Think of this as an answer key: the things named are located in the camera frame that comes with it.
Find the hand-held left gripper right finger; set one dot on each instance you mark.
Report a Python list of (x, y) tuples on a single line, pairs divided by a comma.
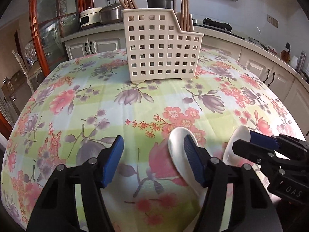
[(192, 159)]

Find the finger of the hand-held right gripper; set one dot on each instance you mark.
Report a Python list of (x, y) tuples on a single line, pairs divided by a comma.
[(251, 149), (262, 139)]

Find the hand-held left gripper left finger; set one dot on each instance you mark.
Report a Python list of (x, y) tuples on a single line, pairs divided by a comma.
[(112, 159)]

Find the white ceramic spoon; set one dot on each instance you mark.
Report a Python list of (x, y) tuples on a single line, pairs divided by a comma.
[(237, 133), (176, 145)]

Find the cream perforated plastic utensil basket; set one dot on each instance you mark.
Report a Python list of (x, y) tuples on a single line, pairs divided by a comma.
[(144, 11)]

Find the floral tablecloth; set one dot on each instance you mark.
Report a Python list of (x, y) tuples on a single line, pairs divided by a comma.
[(72, 116)]

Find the white cup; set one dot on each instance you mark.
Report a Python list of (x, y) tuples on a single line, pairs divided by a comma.
[(294, 62)]

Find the dish rack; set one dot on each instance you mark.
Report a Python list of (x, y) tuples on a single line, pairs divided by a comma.
[(303, 62)]

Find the glass teapot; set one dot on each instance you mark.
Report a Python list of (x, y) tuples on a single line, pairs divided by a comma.
[(286, 54)]

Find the small metal pan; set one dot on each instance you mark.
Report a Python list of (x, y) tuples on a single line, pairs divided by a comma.
[(254, 41)]

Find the white lattice screen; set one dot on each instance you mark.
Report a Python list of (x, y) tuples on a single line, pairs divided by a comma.
[(6, 108)]

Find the black gas stove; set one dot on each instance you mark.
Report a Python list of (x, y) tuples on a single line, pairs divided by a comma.
[(217, 25)]

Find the cardboard boxes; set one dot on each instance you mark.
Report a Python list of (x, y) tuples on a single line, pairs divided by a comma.
[(13, 82)]

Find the white ornate chair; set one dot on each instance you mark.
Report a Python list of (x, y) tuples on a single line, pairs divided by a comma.
[(31, 53)]

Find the white rice cooker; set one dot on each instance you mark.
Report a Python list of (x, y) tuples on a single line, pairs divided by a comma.
[(89, 17)]

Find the steel pot with lid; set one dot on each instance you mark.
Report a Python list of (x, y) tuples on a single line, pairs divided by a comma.
[(109, 14)]

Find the wooden framed glass door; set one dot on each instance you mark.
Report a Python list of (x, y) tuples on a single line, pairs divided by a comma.
[(36, 29)]

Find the black cooking pot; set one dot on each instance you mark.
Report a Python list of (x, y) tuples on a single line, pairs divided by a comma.
[(157, 2)]

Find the red wooden door frame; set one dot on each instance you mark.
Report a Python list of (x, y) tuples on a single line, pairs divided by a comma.
[(6, 123)]

